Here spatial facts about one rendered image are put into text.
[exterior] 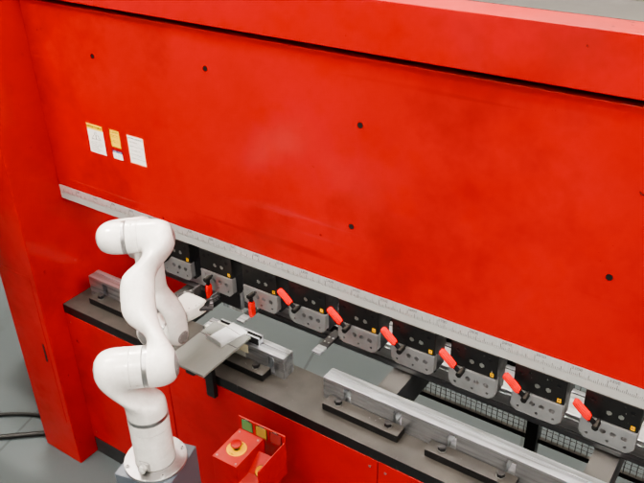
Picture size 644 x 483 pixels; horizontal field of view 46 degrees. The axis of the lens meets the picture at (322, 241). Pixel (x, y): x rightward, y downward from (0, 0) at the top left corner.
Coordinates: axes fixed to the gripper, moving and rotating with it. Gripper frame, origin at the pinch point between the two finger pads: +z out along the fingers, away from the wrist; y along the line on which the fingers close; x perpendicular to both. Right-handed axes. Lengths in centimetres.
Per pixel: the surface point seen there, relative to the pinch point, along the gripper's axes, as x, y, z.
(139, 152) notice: 47, -29, 4
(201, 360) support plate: -18.5, 7.5, -14.1
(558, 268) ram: 50, 122, 4
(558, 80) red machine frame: 99, 116, 2
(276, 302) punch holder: 4.7, 29.2, 3.5
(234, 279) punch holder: 6.6, 9.5, 4.8
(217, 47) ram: 91, 12, 4
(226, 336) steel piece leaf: -18.3, 6.2, 1.2
